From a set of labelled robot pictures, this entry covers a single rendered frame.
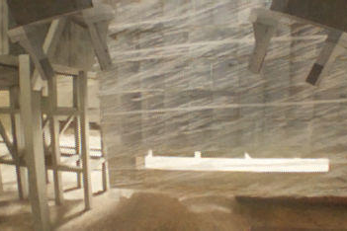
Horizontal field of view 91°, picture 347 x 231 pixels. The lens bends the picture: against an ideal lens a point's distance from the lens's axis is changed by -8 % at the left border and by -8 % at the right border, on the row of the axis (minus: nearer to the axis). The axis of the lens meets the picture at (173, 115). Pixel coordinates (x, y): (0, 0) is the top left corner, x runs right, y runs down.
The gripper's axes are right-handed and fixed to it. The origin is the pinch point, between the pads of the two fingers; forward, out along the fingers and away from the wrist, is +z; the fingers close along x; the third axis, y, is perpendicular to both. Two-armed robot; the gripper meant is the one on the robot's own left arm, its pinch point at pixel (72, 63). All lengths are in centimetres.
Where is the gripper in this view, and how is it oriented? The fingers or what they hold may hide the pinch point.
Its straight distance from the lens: 40.5
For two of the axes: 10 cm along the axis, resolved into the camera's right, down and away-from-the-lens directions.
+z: 1.6, 8.6, 4.8
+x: -9.8, 0.9, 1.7
